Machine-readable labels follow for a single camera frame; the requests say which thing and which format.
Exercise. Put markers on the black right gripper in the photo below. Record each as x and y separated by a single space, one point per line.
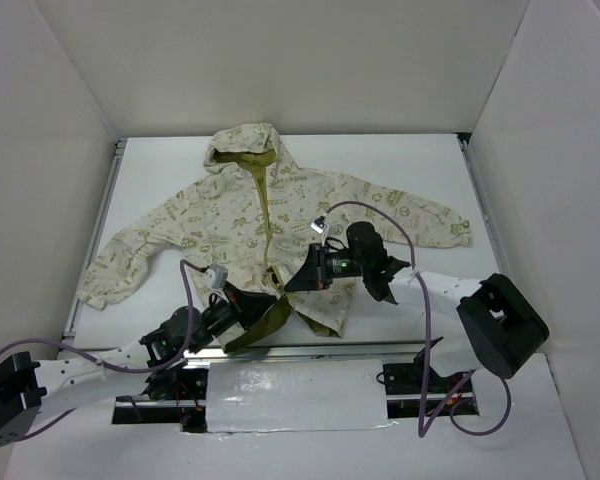
317 267

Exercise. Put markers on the white foil covered board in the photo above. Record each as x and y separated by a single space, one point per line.
304 396

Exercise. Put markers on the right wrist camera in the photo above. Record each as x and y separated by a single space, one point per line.
320 225

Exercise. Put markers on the aluminium frame rail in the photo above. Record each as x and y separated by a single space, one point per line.
464 139
70 325

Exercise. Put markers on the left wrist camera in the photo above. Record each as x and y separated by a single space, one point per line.
216 277

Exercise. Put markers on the right aluminium frame rail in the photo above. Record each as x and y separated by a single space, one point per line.
464 139

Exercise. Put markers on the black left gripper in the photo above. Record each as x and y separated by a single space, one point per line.
235 306

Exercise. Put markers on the cream green printed hooded jacket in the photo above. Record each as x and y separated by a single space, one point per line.
251 213

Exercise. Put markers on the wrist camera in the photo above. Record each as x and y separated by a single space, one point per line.
216 277
320 225

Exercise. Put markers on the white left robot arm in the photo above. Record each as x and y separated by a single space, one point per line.
32 391

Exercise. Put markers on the left aluminium frame rail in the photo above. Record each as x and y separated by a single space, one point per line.
70 325

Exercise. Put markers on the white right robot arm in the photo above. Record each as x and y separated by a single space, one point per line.
502 330

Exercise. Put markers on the aluminium table edge rail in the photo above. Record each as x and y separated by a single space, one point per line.
179 398

